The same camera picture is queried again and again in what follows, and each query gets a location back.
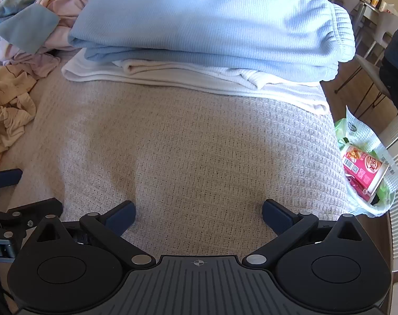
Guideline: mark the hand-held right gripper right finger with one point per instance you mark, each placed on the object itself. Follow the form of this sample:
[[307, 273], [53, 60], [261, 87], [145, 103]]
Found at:
[[277, 218]]

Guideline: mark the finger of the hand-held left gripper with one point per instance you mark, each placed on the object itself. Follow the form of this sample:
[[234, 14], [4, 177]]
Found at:
[[21, 211], [8, 177]]

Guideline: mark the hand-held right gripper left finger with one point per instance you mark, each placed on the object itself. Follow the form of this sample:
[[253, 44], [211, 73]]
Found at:
[[121, 218]]

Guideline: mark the white sweatshirt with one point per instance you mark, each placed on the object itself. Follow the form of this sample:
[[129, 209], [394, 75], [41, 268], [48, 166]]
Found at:
[[218, 80]]

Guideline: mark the light blue sweatpants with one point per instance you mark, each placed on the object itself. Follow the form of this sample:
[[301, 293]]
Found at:
[[202, 23]]

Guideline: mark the white plastic waste basket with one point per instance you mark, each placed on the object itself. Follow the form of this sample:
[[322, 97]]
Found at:
[[359, 208]]

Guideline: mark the pink instant noodle cup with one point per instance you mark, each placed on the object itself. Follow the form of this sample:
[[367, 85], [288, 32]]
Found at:
[[363, 167]]

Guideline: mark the green printed plastic bag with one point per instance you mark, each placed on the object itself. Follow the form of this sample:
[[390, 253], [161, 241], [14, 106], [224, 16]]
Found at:
[[359, 131]]

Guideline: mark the grey-blue garment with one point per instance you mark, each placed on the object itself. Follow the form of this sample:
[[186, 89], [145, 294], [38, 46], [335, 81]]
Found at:
[[31, 26]]

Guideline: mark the pale teal garment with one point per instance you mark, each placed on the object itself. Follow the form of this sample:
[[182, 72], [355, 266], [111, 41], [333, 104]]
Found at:
[[5, 6]]

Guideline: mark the chair with thin metal legs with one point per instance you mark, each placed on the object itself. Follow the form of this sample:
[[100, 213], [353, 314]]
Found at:
[[366, 69]]

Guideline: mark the pink garment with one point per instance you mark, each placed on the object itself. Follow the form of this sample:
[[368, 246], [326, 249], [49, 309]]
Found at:
[[67, 3]]

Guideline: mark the dining table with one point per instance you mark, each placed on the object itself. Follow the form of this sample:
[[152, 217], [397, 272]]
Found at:
[[382, 10]]

